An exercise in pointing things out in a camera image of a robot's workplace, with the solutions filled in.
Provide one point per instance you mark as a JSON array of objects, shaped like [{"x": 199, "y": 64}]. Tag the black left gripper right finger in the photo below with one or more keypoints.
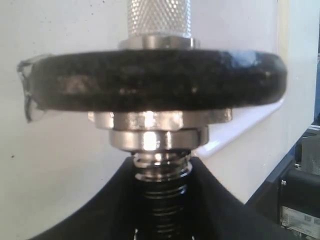
[{"x": 213, "y": 213}]

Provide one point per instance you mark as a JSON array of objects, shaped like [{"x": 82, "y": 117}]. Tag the chrome threaded dumbbell bar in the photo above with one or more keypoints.
[{"x": 161, "y": 176}]

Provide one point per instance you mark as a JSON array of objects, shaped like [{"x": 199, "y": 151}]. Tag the black equipment box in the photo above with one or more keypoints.
[{"x": 299, "y": 185}]

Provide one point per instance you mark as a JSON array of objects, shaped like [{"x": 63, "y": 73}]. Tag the chrome star lock nut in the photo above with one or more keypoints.
[{"x": 159, "y": 131}]

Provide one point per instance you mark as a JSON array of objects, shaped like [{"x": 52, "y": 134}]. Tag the near black weight plate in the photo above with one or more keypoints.
[{"x": 153, "y": 80}]

